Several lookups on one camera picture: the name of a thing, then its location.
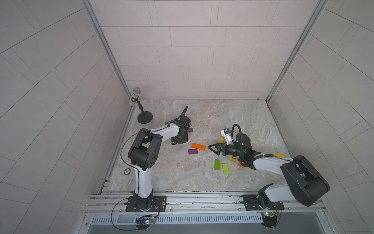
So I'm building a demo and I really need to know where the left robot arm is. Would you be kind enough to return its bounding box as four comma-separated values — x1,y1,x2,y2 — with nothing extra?
128,115,191,201

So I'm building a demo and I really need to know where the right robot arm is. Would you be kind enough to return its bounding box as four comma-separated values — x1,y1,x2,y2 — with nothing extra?
208,134,330,210

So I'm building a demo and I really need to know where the lime green block right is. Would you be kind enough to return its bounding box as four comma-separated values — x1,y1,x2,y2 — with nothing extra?
222,163,229,175

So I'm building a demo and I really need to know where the microphone on black stand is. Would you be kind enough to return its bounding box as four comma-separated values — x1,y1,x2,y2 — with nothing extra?
129,87,153,124

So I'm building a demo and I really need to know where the right circuit board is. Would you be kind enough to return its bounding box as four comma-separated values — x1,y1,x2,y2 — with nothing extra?
261,212,278,229

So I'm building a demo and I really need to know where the circuit board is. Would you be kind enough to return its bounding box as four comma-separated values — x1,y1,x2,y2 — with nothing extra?
135,215,157,231
261,212,278,229

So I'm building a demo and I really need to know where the left circuit board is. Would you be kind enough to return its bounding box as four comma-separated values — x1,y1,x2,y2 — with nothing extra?
135,215,157,231

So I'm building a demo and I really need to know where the left camera cable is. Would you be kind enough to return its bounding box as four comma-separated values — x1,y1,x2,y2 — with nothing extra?
165,106,189,125

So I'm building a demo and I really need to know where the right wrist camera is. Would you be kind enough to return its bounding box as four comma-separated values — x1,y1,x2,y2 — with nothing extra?
221,128,233,145

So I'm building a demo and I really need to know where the yellow triangle frame piece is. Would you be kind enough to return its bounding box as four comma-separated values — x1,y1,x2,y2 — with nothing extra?
273,155,285,159

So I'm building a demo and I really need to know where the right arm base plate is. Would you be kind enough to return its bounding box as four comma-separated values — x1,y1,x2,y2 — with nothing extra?
238,195,284,211

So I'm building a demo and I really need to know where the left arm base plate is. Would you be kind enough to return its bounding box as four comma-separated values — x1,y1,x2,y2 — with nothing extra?
126,195,167,212

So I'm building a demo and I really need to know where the aluminium rail frame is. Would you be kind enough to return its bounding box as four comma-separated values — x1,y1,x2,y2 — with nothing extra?
83,187,326,217

